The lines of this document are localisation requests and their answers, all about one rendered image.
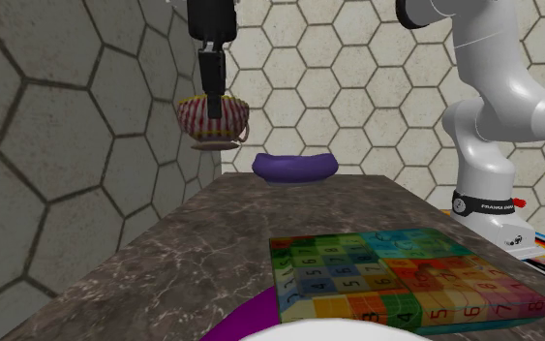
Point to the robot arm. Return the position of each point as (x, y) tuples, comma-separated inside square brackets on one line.
[(489, 94)]

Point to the colourful number grid box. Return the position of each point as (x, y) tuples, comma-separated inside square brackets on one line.
[(394, 278)]

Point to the purple bowl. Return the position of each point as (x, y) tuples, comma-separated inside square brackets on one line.
[(294, 167)]

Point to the red white striped teacup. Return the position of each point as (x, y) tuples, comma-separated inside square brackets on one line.
[(194, 120)]

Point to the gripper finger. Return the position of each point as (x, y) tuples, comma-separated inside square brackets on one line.
[(212, 71)]

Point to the purple and white round object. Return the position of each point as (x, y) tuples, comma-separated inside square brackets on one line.
[(248, 321)]

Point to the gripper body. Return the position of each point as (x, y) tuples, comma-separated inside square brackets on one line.
[(211, 19)]

